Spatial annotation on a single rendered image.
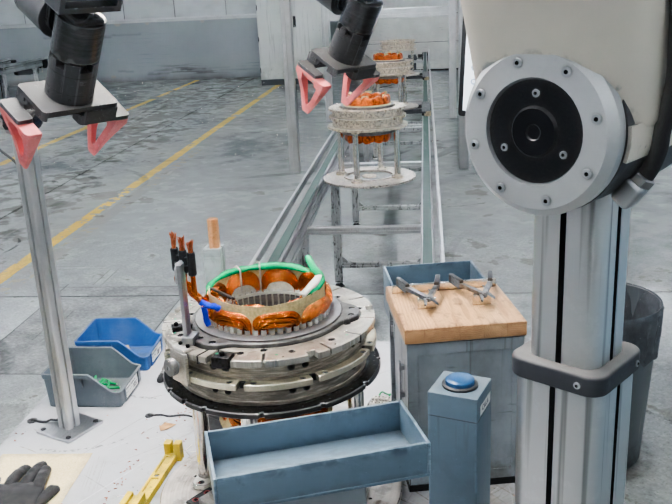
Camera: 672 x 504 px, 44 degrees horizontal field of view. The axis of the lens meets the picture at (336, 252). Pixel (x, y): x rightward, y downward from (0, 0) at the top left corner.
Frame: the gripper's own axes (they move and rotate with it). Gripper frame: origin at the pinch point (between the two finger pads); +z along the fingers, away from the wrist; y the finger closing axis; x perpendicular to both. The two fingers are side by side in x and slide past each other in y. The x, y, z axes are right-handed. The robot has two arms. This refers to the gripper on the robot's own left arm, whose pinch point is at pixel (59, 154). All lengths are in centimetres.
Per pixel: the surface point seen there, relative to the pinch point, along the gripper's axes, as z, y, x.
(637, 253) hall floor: 165, -404, -13
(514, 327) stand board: 10, -51, 48
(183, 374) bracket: 22.3, -8.2, 24.2
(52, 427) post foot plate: 71, -12, -6
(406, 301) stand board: 18, -48, 31
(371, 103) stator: 82, -202, -92
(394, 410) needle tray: 9, -19, 49
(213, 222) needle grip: 13.9, -24.7, 6.3
